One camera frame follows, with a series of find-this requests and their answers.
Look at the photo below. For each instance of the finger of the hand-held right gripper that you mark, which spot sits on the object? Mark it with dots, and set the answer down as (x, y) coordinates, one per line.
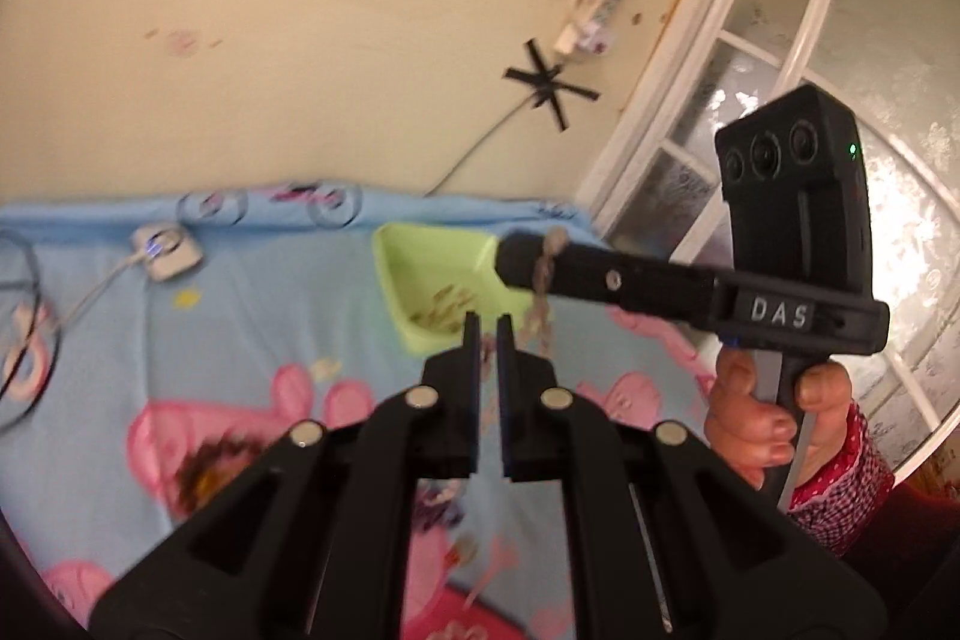
(600, 276)

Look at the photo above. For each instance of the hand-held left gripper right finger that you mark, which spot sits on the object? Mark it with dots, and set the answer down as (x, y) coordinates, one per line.
(507, 377)

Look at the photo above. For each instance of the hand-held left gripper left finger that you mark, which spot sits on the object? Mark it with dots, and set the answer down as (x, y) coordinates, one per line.
(472, 377)

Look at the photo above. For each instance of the green plastic bowl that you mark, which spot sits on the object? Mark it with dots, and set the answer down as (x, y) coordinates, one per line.
(427, 257)

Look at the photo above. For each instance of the person's right forearm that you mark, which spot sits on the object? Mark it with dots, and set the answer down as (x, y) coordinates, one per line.
(844, 482)

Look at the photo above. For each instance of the jewelry pile in bowl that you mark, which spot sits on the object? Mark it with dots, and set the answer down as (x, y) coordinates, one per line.
(441, 308)

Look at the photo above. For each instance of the person's right hand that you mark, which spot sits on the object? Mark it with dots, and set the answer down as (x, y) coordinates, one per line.
(742, 422)

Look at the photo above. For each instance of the blue cartoon pig blanket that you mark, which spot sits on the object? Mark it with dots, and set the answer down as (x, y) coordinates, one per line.
(247, 325)

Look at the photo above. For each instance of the wooden bulb holder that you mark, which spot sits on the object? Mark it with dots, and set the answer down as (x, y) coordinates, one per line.
(581, 21)

